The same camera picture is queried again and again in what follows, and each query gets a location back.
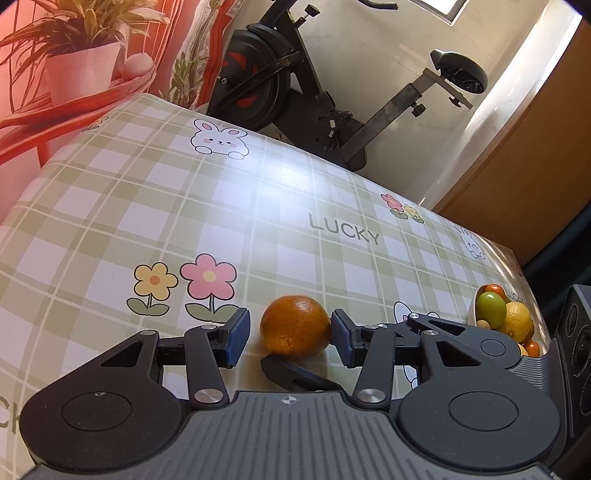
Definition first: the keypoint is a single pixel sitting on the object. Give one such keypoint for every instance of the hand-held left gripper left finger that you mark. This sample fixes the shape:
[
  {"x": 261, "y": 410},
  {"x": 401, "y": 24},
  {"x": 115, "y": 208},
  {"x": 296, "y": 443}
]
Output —
[{"x": 238, "y": 337}]

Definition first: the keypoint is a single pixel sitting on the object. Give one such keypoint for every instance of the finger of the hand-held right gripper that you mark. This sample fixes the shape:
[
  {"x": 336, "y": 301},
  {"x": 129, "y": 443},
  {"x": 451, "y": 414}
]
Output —
[
  {"x": 295, "y": 376},
  {"x": 438, "y": 325}
]

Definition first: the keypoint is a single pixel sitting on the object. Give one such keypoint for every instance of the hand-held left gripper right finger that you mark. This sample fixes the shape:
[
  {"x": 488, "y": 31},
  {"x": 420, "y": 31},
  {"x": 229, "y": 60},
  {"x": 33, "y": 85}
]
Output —
[{"x": 344, "y": 337}]

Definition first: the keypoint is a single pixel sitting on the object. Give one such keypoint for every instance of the cream round plate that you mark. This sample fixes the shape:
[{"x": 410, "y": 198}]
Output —
[{"x": 473, "y": 309}]

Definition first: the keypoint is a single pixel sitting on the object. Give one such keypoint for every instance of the orange tangerine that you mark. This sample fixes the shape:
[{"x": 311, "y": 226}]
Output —
[
  {"x": 497, "y": 290},
  {"x": 533, "y": 347}
]

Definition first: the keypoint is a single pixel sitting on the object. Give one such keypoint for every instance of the small dark tangerine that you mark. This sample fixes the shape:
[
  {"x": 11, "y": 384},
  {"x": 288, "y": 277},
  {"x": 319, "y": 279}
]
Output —
[{"x": 295, "y": 330}]

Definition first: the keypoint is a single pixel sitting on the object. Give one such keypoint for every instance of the green round fruit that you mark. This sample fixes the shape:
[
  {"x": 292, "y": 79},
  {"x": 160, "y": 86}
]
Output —
[{"x": 490, "y": 308}]

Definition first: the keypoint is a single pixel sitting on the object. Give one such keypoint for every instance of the brown longan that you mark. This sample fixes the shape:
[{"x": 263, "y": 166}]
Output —
[{"x": 483, "y": 325}]

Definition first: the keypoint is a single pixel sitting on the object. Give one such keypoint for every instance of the dark panel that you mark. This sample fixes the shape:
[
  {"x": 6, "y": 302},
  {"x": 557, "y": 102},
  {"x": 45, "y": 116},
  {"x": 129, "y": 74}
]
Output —
[{"x": 568, "y": 249}]

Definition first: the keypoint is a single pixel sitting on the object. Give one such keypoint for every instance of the wooden panel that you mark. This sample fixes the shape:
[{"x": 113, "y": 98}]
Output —
[{"x": 531, "y": 175}]

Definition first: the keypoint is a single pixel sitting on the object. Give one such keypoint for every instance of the black exercise bike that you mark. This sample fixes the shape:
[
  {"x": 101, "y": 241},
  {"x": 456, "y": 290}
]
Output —
[{"x": 258, "y": 83}]

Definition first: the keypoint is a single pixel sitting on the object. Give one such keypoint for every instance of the printed backdrop cloth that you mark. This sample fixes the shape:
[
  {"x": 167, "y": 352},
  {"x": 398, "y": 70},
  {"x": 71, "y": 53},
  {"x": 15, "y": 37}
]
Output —
[{"x": 69, "y": 69}]

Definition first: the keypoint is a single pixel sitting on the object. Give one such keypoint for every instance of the window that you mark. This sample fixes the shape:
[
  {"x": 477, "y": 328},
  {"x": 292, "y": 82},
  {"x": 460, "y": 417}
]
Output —
[{"x": 461, "y": 9}]

